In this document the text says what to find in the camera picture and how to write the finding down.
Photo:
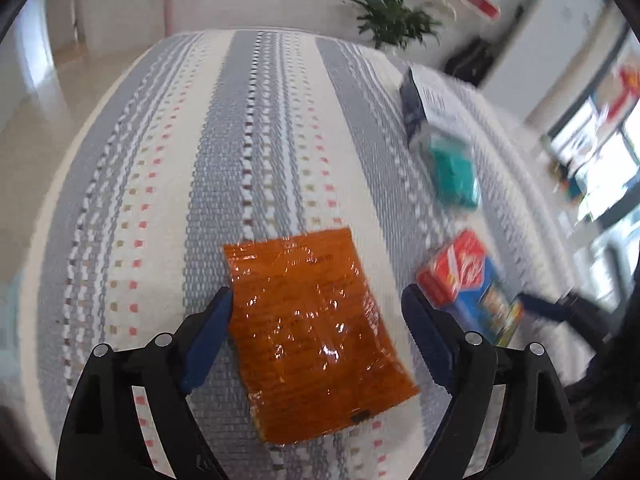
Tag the striped tablecloth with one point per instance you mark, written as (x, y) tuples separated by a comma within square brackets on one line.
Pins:
[(250, 135)]

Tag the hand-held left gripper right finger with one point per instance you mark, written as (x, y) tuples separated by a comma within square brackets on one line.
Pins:
[(430, 340)]

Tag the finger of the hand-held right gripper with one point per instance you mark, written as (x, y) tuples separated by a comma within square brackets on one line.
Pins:
[(542, 306)]

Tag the white standing air conditioner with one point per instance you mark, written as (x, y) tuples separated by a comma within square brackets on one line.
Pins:
[(550, 35)]

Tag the red knot ornament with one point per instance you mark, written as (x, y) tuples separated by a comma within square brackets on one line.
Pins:
[(629, 80)]

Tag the teal packet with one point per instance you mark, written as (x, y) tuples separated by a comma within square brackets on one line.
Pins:
[(450, 170)]

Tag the potted green plant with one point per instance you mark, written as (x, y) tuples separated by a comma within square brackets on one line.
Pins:
[(395, 20)]

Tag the tiger print playing card box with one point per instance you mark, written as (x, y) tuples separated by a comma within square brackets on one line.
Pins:
[(465, 275)]

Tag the orange plastic packet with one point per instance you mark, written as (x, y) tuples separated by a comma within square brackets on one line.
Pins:
[(310, 330)]

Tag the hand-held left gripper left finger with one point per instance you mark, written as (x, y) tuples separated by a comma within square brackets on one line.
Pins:
[(210, 335)]

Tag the red box wall shelf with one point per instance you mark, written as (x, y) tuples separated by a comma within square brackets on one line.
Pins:
[(480, 2)]

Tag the white milk carton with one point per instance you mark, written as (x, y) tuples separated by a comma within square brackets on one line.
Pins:
[(415, 105)]

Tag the black guitar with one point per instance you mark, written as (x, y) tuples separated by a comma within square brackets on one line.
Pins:
[(470, 60)]

